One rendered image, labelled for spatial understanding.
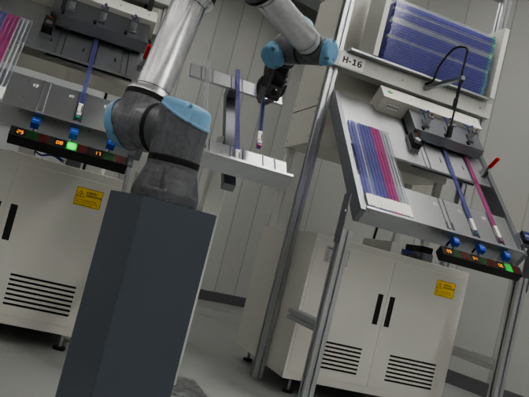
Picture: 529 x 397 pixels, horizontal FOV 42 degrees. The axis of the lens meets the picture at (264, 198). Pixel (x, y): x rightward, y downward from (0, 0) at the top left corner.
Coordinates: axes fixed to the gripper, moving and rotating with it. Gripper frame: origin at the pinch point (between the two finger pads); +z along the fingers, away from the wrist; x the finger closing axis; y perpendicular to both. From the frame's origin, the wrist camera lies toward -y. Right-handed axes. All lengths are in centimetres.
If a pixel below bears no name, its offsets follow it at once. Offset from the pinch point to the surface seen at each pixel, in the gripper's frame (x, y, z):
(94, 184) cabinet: 44, -26, 38
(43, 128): 62, -34, 6
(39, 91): 67, -21, 7
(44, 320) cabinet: 45, -68, 63
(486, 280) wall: -187, 62, 141
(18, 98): 72, -27, 5
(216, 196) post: 5.1, -29.0, 18.9
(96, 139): 47, -32, 6
